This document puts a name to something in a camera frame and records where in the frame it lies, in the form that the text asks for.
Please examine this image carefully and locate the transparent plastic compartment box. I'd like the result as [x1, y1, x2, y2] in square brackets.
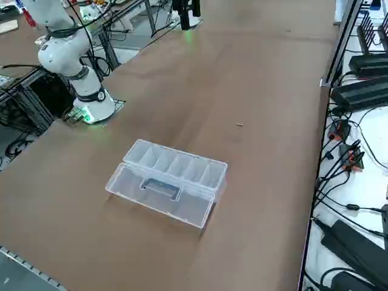
[104, 138, 229, 230]

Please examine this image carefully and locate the red cylindrical object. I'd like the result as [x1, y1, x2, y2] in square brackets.
[23, 6, 38, 28]

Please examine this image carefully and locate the black metal equipment rack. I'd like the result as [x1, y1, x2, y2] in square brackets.
[0, 65, 75, 137]

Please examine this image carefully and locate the black slotted rack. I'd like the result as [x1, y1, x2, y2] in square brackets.
[356, 10, 388, 57]

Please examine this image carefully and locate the orange black connector block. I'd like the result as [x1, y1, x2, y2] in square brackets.
[338, 142, 365, 174]
[328, 119, 352, 142]

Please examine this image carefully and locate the white padding sheet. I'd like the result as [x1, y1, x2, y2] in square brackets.
[298, 18, 388, 291]

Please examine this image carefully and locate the large black power adapter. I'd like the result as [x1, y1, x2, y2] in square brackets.
[320, 218, 388, 287]

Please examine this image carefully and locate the silver aluminium frame leg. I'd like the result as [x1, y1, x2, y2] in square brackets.
[87, 18, 122, 69]

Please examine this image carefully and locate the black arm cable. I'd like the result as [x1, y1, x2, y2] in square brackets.
[45, 0, 113, 78]

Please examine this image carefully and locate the aluminium profile post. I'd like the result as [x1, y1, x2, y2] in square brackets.
[319, 0, 364, 89]

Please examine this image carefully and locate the aluminium table edge rail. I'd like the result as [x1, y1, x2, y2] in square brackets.
[0, 244, 70, 291]

